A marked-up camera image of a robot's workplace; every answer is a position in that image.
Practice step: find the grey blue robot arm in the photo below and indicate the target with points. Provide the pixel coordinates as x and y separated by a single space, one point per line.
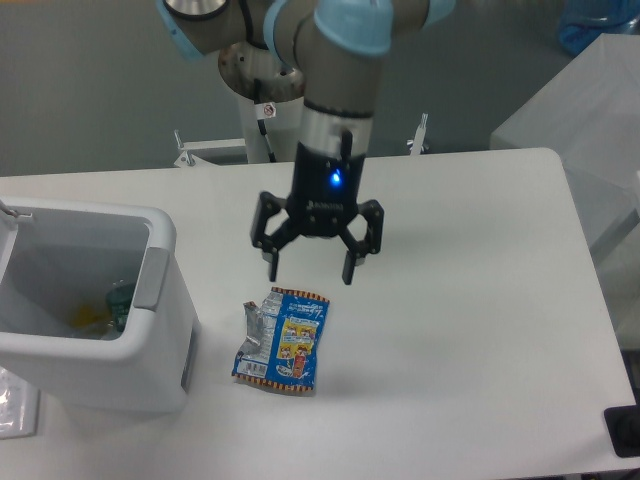
199 28

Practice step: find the blue water jug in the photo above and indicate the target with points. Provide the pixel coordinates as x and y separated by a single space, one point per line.
582 22

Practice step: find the black device at table edge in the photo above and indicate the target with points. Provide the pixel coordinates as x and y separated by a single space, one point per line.
623 426

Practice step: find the white covered side table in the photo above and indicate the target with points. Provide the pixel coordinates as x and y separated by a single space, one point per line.
589 115

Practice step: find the yellow trash in bin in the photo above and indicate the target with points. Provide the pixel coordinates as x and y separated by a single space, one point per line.
90 319

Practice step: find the blue snack wrapper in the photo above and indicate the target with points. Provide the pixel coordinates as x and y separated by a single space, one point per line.
281 342

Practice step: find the white trash can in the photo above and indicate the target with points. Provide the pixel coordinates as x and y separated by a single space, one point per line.
57 255

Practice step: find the crushed clear plastic bottle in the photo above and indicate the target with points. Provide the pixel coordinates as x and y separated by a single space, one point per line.
118 300

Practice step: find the clear plastic bag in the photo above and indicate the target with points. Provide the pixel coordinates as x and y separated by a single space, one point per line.
19 406

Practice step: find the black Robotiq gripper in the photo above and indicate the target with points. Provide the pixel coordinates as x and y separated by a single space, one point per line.
322 203

